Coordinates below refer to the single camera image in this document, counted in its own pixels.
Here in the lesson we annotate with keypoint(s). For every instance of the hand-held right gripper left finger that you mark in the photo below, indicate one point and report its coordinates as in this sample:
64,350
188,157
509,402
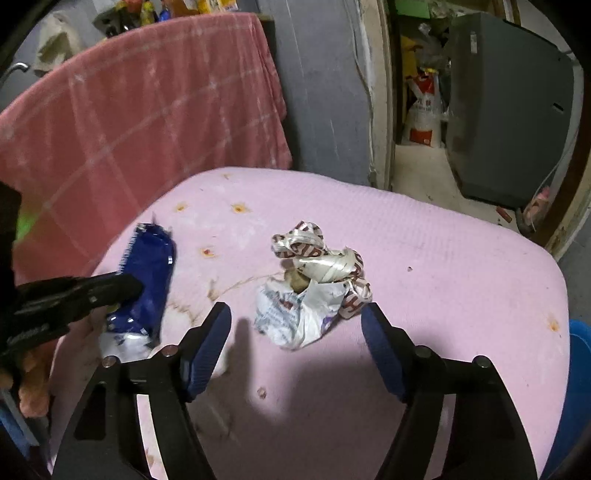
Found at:
210,350

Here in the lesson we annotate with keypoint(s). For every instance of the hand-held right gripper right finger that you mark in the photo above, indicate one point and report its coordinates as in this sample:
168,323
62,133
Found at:
385,350

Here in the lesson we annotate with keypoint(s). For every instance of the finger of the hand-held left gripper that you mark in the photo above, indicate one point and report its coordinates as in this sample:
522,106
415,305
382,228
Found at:
46,327
106,288

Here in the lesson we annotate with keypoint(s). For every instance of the blue foil wrapper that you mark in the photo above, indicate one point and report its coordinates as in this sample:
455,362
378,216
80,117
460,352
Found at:
147,272

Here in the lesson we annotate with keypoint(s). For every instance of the white plastic wrapper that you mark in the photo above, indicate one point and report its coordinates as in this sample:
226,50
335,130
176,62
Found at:
295,318

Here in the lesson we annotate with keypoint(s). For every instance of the white red-printed wrapper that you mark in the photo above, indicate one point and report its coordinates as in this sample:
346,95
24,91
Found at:
318,263

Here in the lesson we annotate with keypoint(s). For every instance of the blue plastic basin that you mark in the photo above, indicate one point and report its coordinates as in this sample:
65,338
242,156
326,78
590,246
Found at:
575,406

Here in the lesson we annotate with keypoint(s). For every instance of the person's left hand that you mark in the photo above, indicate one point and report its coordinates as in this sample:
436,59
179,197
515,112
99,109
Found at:
34,387

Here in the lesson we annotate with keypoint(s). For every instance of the pink cloth covered table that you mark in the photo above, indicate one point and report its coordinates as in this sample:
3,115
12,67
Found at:
438,258

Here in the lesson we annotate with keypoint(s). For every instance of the small red floor scrap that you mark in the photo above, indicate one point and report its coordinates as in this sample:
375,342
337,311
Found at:
503,214

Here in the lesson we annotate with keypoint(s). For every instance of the pink checked towel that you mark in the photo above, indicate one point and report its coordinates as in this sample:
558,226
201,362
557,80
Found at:
138,110

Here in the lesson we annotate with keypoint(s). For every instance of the beige hanging cloth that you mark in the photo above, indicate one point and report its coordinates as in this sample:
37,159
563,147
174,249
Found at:
51,41

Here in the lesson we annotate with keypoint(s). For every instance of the red and white sack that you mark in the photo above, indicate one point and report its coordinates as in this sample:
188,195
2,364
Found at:
425,115

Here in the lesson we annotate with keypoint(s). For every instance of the grey refrigerator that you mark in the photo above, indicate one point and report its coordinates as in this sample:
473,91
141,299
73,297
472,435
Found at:
503,110

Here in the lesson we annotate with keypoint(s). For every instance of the yellow bag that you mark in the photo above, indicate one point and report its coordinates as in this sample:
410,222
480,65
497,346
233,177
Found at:
410,53

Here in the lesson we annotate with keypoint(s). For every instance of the green box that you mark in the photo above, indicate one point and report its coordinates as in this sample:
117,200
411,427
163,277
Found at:
422,7

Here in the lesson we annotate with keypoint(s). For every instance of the wooden door frame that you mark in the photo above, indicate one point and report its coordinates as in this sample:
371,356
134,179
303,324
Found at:
376,92

